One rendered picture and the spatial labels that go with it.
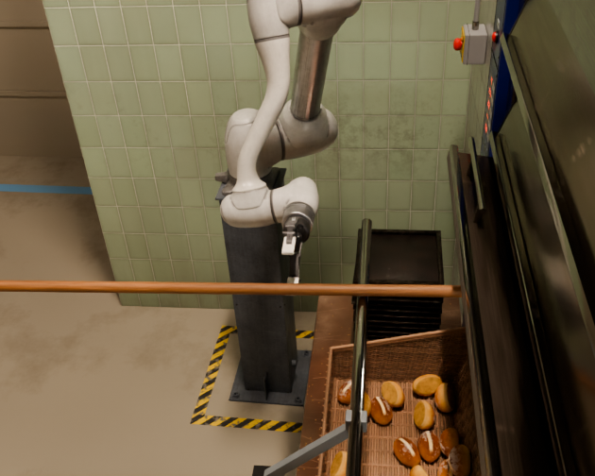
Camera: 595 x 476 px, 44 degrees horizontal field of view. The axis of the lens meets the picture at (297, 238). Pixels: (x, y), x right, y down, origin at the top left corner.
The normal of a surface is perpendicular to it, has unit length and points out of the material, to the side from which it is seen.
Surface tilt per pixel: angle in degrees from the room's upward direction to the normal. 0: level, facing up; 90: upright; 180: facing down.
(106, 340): 0
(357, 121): 90
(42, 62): 90
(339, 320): 0
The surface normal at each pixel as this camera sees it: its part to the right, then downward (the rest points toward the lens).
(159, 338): -0.05, -0.80
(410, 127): -0.11, 0.59
